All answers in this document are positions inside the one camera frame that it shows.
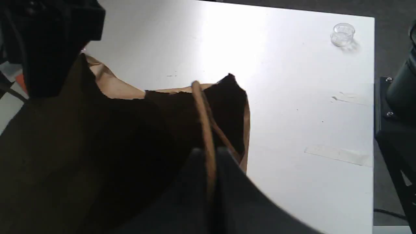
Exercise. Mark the brown paper bag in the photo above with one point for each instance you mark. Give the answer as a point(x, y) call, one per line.
point(90, 159)

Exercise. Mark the tape strip on table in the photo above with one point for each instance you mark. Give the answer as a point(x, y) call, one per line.
point(344, 155)

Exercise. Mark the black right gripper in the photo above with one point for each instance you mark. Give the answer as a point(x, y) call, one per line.
point(45, 37)

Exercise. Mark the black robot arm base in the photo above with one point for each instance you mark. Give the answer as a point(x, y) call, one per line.
point(394, 130)

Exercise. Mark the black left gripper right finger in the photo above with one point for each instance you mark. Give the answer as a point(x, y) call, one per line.
point(241, 208)

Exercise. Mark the small clear plastic cup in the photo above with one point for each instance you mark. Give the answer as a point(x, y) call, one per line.
point(343, 34)

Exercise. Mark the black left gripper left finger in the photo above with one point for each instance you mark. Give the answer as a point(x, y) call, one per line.
point(181, 209)

